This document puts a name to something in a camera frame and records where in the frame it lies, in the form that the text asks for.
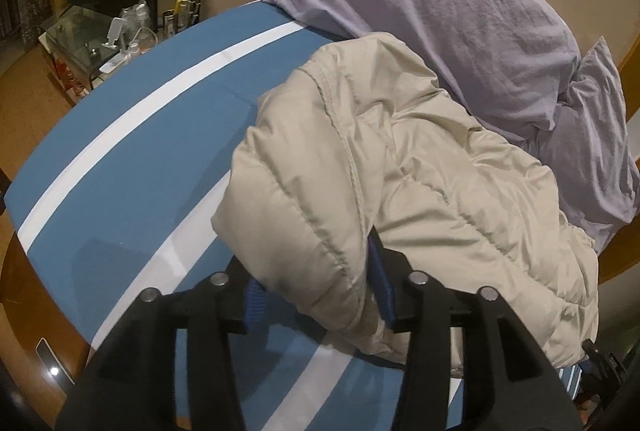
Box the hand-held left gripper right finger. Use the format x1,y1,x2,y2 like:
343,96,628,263
367,231,576,431

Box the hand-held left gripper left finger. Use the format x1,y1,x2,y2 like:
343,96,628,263
55,256,268,431

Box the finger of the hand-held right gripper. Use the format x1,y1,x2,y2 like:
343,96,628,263
580,338,629,389

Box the beige puffer jacket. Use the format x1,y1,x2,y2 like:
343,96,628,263
211,32,600,379

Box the bed with blue striped sheet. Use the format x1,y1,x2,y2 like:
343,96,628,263
0,0,640,431

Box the silver rectangular device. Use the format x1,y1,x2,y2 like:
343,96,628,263
35,337,77,386

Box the lavender pillow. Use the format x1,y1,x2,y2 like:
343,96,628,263
520,36,640,257
260,0,587,147

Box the white power strip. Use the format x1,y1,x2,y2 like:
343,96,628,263
98,51,133,75

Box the white charger stand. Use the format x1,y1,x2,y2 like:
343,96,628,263
101,17,127,51

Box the glass nightstand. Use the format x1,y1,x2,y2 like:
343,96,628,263
39,8,166,104

